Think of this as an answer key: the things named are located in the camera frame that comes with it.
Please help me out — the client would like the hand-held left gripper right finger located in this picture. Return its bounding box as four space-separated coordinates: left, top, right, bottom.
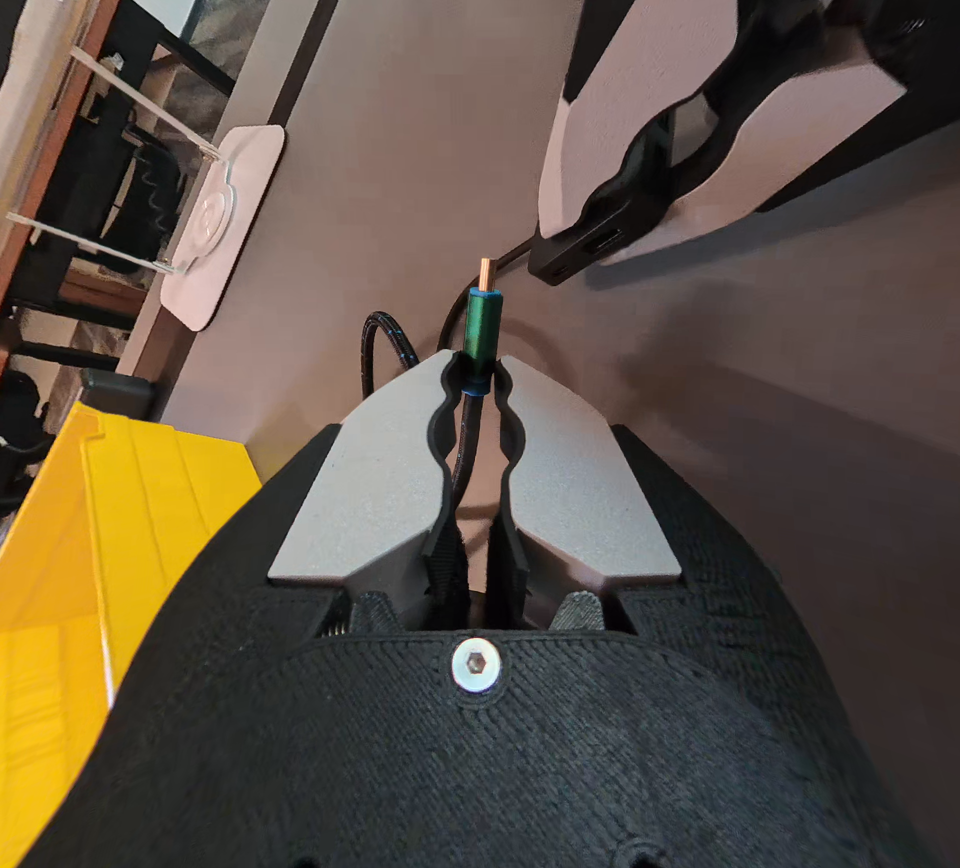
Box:
487 355 684 633

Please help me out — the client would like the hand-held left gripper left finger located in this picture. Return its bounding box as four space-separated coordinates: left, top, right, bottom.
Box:
267 349 470 633

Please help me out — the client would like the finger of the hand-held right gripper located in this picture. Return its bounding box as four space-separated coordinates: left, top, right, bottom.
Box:
538 0 751 241
600 39 910 268

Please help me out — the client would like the green plug braided HDMI cable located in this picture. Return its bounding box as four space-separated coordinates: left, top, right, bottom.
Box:
360 257 502 517

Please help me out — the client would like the black USB hub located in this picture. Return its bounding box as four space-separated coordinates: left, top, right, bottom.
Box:
437 109 678 353

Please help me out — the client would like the yellow plastic bin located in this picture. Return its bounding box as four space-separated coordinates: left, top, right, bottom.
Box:
0 401 264 868

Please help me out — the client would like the dark grey case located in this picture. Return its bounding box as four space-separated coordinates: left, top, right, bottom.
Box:
77 367 160 421

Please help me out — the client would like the black board on white stand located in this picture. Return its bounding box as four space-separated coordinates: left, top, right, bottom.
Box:
0 0 288 335

